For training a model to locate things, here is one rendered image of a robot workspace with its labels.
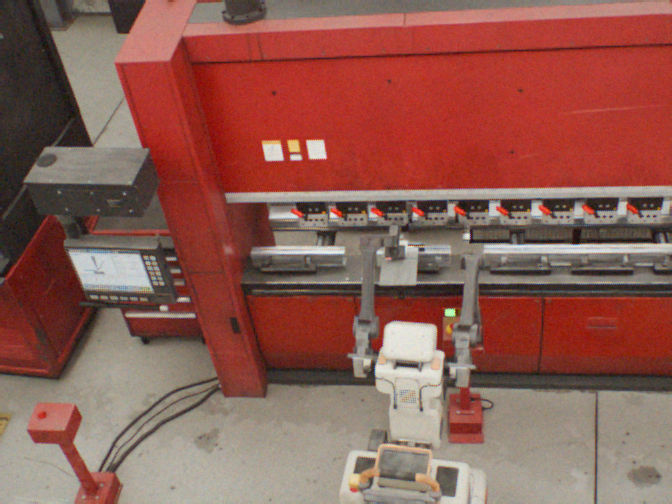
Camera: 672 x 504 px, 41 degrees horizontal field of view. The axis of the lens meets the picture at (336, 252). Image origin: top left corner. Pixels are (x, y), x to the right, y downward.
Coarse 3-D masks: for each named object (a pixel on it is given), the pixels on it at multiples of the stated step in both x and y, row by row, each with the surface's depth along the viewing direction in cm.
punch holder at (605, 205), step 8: (584, 200) 432; (592, 200) 424; (600, 200) 423; (608, 200) 423; (616, 200) 422; (592, 208) 427; (600, 208) 427; (608, 208) 426; (616, 208) 426; (584, 216) 432; (592, 216) 430; (600, 216) 430; (608, 216) 429; (616, 216) 429
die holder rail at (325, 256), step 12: (252, 252) 478; (264, 252) 477; (276, 252) 476; (288, 252) 475; (300, 252) 473; (312, 252) 472; (324, 252) 471; (336, 252) 470; (324, 264) 477; (336, 264) 476
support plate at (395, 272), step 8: (384, 248) 464; (408, 248) 462; (416, 248) 461; (408, 256) 458; (416, 256) 457; (384, 264) 455; (392, 264) 455; (400, 264) 454; (408, 264) 453; (416, 264) 453; (384, 272) 451; (392, 272) 451; (400, 272) 450; (408, 272) 449; (416, 272) 449; (384, 280) 447; (392, 280) 446; (400, 280) 446; (408, 280) 445
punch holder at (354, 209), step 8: (336, 208) 446; (344, 208) 445; (352, 208) 445; (360, 208) 444; (352, 216) 448; (360, 216) 447; (368, 216) 456; (344, 224) 452; (352, 224) 452; (360, 224) 451
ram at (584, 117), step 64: (192, 64) 397; (256, 64) 393; (320, 64) 389; (384, 64) 385; (448, 64) 382; (512, 64) 378; (576, 64) 375; (640, 64) 372; (256, 128) 417; (320, 128) 413; (384, 128) 409; (448, 128) 405; (512, 128) 401; (576, 128) 397; (640, 128) 393; (256, 192) 445; (640, 192) 418
